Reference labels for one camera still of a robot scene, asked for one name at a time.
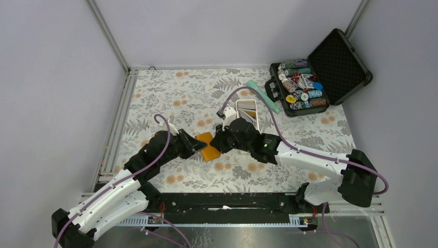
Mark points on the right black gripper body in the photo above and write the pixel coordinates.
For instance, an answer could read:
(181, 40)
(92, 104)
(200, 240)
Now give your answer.
(228, 142)

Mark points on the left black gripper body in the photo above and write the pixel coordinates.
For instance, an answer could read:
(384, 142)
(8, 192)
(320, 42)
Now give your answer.
(180, 148)

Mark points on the orange leather card holder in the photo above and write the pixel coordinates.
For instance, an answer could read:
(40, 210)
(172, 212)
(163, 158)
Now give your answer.
(209, 153)

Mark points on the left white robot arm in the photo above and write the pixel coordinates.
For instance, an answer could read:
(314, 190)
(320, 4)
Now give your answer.
(127, 193)

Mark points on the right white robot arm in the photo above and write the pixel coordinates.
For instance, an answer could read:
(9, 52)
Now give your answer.
(351, 177)

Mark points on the grey card in tray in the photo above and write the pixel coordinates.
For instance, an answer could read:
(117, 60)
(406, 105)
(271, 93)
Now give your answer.
(248, 117)

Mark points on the cards stack in tray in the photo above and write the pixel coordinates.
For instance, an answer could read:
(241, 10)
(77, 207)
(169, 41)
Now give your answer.
(246, 106)

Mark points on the white plastic tray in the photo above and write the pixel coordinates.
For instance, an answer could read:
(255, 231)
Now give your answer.
(253, 114)

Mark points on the floral table mat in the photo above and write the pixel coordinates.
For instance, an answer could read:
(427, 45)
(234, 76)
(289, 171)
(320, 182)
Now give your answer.
(192, 98)

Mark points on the black poker chip case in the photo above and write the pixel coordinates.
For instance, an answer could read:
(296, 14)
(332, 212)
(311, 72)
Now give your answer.
(332, 73)

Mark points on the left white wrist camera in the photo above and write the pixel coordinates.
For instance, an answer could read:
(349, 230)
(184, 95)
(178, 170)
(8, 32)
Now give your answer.
(172, 126)

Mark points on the mint green handle tool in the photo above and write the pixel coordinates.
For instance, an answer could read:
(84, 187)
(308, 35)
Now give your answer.
(270, 103)

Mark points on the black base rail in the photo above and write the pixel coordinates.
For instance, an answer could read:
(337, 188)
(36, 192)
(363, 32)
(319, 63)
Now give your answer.
(231, 208)

